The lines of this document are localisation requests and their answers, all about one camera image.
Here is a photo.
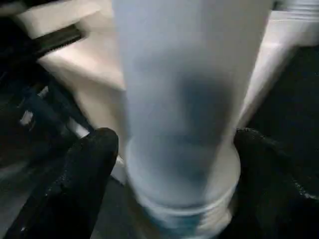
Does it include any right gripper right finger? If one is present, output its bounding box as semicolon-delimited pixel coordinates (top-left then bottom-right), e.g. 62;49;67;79
233;126;319;239

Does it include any white plastic table top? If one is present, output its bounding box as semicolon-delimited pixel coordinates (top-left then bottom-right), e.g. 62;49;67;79
12;0;319;185

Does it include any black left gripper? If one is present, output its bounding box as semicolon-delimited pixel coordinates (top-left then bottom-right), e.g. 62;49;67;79
0;21;92;150

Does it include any black work mat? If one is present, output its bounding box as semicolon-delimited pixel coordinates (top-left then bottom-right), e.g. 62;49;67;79
0;44;319;239

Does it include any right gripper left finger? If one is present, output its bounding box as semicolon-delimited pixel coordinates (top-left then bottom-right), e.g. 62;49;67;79
4;127;120;239

